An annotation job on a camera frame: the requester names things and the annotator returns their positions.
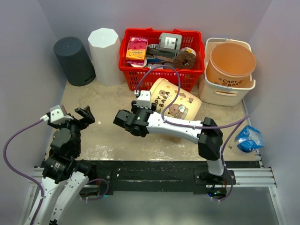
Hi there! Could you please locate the orange translucent bucket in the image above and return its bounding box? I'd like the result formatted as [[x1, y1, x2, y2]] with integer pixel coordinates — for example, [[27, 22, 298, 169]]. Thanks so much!
[[150, 78, 202, 120]]

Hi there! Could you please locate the dark blue bucket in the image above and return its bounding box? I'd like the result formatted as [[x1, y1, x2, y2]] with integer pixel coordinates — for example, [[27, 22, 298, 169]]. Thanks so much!
[[53, 37, 96, 87]]

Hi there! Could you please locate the white octagonal bin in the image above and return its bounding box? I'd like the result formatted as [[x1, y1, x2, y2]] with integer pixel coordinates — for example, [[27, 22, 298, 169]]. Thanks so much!
[[88, 28, 125, 86]]

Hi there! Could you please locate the orange printed bucket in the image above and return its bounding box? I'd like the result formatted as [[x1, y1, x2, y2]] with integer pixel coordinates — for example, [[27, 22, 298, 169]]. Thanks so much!
[[206, 43, 256, 88]]

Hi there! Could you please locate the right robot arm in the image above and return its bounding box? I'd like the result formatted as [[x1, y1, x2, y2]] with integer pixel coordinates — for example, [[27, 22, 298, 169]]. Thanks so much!
[[113, 101, 225, 184]]

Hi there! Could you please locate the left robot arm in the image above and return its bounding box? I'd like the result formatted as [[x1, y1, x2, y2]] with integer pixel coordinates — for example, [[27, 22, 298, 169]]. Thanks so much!
[[25, 105, 95, 225]]

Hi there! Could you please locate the red plastic shopping basket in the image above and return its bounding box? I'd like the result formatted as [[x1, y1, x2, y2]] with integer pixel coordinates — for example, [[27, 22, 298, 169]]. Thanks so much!
[[118, 28, 206, 92]]

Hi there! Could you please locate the dark flat box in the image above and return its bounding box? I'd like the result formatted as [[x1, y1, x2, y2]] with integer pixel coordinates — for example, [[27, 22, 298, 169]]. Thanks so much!
[[146, 48, 176, 63]]

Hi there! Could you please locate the pink yellow snack box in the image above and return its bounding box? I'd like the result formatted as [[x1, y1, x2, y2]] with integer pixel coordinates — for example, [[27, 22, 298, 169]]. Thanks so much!
[[125, 37, 148, 62]]

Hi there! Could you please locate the white perforated storage basket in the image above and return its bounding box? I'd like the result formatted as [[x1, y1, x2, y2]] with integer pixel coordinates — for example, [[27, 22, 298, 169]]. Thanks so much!
[[199, 37, 256, 106]]

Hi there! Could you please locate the grey white device box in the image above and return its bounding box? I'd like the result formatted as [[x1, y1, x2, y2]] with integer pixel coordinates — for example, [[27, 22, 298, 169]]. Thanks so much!
[[159, 32, 182, 53]]

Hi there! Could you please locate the blue plastic bag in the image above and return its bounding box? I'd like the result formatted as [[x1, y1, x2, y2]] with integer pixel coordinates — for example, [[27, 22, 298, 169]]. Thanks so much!
[[234, 125, 265, 153]]

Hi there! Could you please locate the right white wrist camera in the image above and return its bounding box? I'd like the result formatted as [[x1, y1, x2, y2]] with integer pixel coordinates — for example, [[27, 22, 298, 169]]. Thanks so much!
[[134, 90, 151, 109]]

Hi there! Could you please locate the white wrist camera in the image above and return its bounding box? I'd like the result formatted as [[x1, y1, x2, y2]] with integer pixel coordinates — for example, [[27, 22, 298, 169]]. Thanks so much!
[[134, 90, 151, 109], [40, 105, 74, 125]]

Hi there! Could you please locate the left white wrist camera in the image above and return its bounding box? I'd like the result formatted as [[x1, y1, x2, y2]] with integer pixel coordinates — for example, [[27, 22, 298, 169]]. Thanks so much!
[[40, 105, 74, 125]]

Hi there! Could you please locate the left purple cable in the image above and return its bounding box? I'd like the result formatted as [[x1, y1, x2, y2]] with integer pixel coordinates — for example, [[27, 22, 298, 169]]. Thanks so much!
[[3, 119, 51, 225]]

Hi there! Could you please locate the purple cable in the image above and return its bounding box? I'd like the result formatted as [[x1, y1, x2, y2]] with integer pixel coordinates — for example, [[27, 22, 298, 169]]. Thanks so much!
[[135, 65, 251, 202], [3, 119, 51, 225]]

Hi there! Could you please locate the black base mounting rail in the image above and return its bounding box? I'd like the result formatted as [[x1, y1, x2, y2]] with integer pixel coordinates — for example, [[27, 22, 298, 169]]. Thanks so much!
[[41, 160, 261, 196]]

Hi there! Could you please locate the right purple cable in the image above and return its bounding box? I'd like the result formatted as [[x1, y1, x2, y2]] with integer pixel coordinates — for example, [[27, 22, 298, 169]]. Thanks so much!
[[135, 65, 251, 202]]

